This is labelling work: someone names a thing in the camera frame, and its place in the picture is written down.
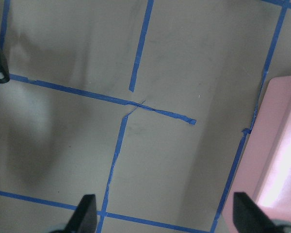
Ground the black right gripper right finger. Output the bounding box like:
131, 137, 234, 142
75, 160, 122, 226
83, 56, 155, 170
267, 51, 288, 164
233, 192, 281, 233

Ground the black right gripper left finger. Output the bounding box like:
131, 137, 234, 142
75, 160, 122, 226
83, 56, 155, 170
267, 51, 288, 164
65, 194, 97, 233

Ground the pink plastic bin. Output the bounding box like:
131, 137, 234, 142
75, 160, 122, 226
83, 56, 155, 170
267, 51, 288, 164
223, 76, 291, 233

